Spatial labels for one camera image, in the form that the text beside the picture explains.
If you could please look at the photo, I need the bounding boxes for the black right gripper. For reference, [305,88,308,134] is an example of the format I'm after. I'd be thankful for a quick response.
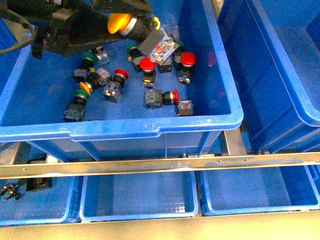
[31,0,153,58]

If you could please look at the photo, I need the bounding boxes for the big yellow mushroom button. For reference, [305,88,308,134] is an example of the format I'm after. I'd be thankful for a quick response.
[107,13,179,65]

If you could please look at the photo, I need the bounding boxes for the red button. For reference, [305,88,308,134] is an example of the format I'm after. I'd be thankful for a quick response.
[103,68,129,103]
[139,57,157,89]
[176,100,194,117]
[178,52,198,85]

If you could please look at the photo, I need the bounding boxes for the small yellow button top left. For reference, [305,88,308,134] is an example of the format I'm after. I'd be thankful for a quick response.
[90,46,111,66]

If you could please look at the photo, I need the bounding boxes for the green button left upper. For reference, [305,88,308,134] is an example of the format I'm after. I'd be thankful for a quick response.
[72,53,97,83]

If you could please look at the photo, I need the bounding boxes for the green button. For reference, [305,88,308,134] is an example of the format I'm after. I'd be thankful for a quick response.
[63,89,91,122]
[158,57,173,74]
[126,43,146,73]
[72,53,97,83]
[173,41,185,71]

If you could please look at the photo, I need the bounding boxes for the yellow button left middle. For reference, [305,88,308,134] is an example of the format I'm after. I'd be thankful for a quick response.
[79,67,112,95]

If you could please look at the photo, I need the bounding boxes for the green button centre right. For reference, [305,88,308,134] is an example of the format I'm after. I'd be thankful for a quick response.
[158,57,173,74]

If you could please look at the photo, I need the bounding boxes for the large blue centre bin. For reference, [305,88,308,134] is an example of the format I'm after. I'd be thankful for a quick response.
[0,0,244,162]

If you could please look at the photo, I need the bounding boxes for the large blue bin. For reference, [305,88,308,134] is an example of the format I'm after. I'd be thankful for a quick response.
[0,0,244,162]
[217,0,320,153]

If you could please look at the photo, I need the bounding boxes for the green button far right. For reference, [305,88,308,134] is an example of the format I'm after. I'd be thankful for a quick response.
[173,41,185,71]

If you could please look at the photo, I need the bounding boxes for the red button lying sideways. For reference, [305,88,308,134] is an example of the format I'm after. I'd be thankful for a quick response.
[144,88,179,109]

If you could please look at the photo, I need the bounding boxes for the green button lower left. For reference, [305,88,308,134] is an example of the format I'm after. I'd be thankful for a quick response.
[63,89,91,122]

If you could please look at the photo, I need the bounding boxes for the large blue right bin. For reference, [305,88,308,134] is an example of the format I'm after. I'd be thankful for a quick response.
[217,0,320,153]

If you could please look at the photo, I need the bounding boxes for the small blue front centre bin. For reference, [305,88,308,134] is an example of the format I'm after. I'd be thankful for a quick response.
[79,171,199,222]

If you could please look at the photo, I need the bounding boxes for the small blue bin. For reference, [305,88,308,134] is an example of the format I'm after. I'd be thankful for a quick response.
[79,171,199,222]
[199,165,320,216]
[0,176,83,227]

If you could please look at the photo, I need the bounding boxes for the small blue front left bin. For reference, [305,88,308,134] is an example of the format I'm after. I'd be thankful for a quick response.
[0,176,83,227]

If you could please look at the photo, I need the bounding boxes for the black clip in bin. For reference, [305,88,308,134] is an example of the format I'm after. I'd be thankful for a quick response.
[0,183,21,201]

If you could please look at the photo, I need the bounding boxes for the small blue front right bin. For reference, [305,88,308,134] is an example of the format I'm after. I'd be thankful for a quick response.
[199,165,320,216]

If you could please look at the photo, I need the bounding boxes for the metal front rack rail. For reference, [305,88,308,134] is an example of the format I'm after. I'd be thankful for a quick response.
[0,152,320,179]

